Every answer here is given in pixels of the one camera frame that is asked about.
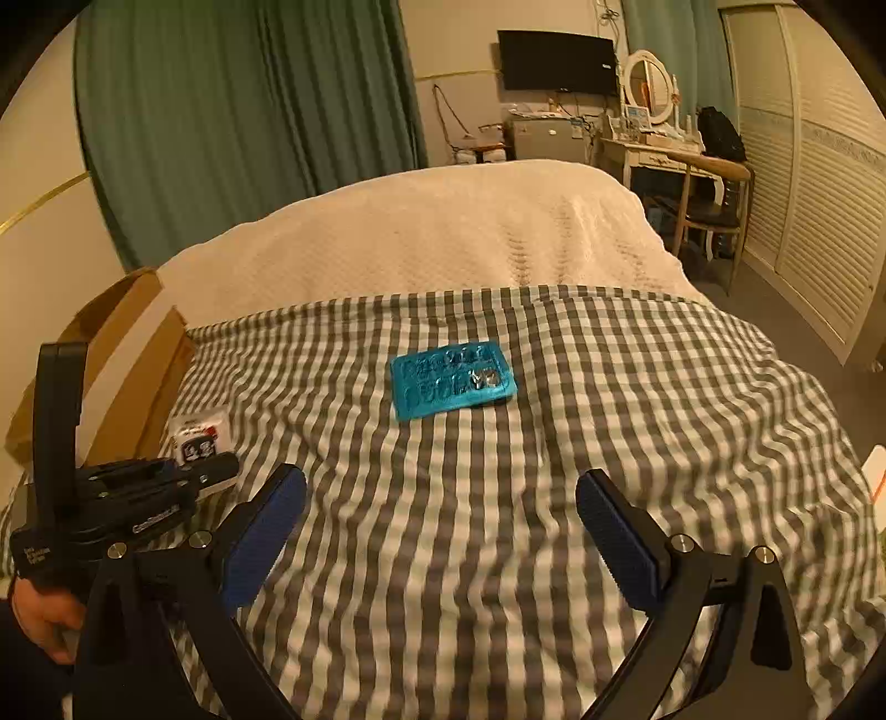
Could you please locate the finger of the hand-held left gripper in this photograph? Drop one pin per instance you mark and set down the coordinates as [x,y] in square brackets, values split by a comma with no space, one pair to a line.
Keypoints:
[218,471]

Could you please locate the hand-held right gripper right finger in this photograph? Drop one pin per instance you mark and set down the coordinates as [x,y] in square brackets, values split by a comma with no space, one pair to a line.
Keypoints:
[616,540]

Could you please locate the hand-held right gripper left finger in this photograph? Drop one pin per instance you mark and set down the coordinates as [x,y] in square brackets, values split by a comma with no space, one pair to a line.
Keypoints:
[263,540]

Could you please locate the cardboard box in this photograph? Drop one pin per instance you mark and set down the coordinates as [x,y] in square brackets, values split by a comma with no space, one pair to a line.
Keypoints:
[118,325]

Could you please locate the blue blister pack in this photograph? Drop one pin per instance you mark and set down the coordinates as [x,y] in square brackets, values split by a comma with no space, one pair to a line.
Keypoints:
[429,388]

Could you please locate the person's left forearm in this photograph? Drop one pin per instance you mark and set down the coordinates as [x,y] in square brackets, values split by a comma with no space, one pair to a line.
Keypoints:
[28,682]

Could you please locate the person's left hand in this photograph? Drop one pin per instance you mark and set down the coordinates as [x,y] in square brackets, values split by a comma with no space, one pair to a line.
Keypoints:
[45,616]

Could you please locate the white picture card packet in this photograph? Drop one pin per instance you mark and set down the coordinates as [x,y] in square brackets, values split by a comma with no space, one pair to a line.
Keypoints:
[197,439]

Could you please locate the grey checked cloth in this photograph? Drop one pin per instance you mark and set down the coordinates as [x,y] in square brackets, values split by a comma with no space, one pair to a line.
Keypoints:
[484,484]

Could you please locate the cream bed cover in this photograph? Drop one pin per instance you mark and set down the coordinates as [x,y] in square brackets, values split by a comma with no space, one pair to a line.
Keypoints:
[415,228]

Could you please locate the wooden chair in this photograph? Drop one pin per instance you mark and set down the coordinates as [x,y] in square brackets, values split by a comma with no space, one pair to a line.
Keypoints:
[713,214]

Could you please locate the wide green curtain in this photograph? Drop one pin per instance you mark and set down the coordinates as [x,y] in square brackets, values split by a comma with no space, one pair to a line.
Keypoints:
[207,104]

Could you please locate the white dressing table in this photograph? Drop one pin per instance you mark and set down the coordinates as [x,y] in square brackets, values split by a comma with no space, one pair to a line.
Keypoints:
[644,156]

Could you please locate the grey mini fridge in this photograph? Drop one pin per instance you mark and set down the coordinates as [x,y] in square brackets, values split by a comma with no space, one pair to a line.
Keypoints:
[547,138]

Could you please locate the wooden stool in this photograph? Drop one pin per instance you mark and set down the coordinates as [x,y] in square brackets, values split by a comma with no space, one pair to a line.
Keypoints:
[484,149]

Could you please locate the white louvred wardrobe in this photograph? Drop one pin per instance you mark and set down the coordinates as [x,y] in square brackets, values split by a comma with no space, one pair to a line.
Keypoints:
[810,173]

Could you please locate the black bag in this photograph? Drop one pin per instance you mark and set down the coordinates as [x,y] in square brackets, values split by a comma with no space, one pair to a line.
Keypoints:
[720,135]

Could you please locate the oval white mirror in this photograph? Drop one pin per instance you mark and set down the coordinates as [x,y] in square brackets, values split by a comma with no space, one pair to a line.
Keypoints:
[647,86]

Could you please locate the narrow green curtain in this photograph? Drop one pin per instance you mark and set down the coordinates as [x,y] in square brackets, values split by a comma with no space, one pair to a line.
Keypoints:
[692,55]

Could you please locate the gold wall trim strip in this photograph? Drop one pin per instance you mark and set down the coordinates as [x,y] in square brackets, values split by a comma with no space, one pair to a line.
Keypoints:
[41,201]

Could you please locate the black wall television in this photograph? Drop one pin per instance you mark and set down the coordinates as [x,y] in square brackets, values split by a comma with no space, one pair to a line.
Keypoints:
[557,62]

